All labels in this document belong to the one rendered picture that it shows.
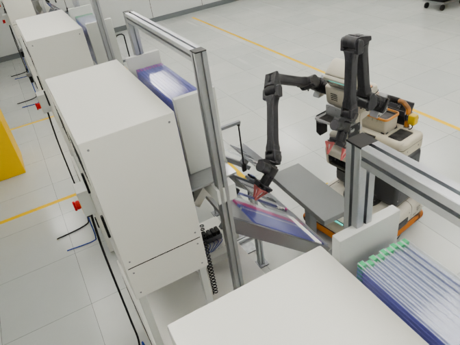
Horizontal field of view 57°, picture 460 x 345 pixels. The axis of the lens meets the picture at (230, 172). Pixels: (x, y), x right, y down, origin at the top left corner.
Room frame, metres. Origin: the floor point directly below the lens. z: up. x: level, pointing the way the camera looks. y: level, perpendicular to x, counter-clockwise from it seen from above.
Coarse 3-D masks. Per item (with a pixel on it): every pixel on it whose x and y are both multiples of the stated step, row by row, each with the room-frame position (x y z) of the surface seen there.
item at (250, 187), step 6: (240, 180) 2.08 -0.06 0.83; (246, 186) 2.00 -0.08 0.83; (252, 186) 2.07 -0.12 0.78; (252, 192) 1.92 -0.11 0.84; (264, 198) 1.93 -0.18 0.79; (270, 198) 1.97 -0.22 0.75; (264, 204) 1.80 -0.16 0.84; (276, 204) 1.92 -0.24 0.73; (276, 210) 1.79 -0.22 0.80; (282, 210) 1.84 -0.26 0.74
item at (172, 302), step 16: (208, 224) 1.97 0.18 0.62; (224, 240) 1.81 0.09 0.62; (240, 256) 1.66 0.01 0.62; (192, 272) 1.60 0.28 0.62; (208, 272) 1.58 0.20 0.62; (224, 272) 1.56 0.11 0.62; (256, 272) 1.53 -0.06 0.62; (160, 288) 1.52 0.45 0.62; (176, 288) 1.51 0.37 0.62; (192, 288) 1.49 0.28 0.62; (224, 288) 1.46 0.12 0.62; (160, 304) 1.42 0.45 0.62; (176, 304) 1.40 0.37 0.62; (192, 304) 1.39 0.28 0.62; (144, 320) 1.34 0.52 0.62; (160, 320) 1.32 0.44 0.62
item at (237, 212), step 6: (210, 198) 1.48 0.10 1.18; (240, 198) 1.70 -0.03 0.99; (216, 204) 1.44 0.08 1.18; (234, 204) 1.55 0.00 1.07; (216, 210) 1.38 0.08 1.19; (234, 210) 1.46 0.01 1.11; (240, 210) 1.50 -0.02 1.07; (234, 216) 1.38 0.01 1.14; (240, 216) 1.42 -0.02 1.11; (246, 216) 1.46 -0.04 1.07
